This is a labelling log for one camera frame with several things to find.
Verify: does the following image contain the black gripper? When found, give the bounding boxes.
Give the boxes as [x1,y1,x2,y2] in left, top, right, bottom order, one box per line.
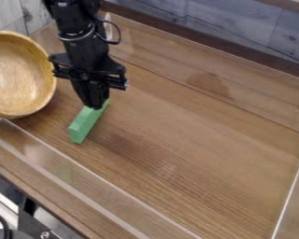
[48,28,128,109]

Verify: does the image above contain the green rectangular stick block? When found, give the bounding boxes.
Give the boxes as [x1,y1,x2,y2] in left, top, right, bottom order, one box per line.
[68,100,110,144]

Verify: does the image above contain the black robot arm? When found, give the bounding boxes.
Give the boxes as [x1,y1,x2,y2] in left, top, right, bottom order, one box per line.
[43,0,128,110]

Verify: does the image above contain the wooden bowl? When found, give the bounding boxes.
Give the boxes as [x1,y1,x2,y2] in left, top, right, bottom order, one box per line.
[0,31,57,119]

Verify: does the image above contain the clear acrylic corner bracket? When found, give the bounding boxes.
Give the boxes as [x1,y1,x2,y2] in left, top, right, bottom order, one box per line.
[103,12,122,45]

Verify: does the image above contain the clear acrylic tray wall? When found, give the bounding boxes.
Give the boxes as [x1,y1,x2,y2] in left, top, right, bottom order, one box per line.
[0,17,299,239]

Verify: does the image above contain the black metal table bracket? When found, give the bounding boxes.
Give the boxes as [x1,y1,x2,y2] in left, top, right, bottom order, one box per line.
[19,197,63,239]

